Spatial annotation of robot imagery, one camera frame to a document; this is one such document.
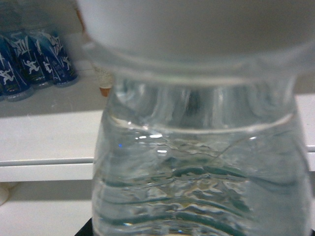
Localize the clear water bottle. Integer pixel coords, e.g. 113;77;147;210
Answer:
78;0;315;236

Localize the blue sports drink bottle right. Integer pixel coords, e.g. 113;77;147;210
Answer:
38;30;78;88

